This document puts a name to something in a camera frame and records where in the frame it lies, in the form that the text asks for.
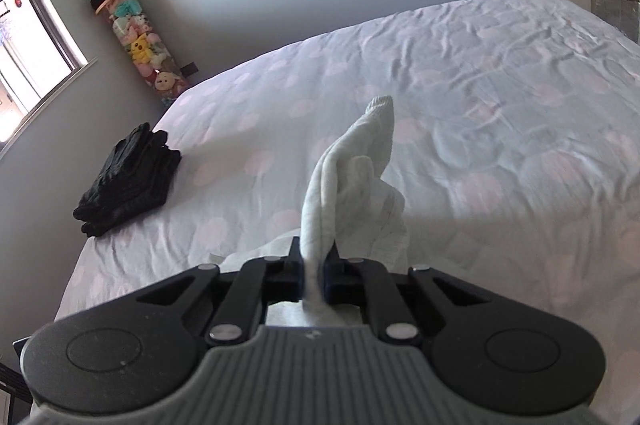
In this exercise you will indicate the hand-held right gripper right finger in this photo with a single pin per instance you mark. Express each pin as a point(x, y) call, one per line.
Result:
point(328, 282)

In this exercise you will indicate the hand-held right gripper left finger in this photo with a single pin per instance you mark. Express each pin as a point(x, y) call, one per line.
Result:
point(299, 279)

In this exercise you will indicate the light grey printed sweatshirt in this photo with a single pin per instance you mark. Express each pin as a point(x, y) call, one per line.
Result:
point(340, 175)

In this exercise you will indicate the folded black garment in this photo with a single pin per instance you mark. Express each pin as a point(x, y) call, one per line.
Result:
point(130, 180)

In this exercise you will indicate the bed with pale dotted sheet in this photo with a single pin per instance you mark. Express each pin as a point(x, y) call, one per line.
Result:
point(500, 130)

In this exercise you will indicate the small black box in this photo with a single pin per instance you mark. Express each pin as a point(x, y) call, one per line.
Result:
point(190, 69)

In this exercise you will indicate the clear tube of plush toys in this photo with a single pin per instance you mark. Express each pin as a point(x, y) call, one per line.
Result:
point(142, 45)

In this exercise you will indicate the window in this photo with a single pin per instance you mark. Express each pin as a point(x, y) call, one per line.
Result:
point(25, 45)

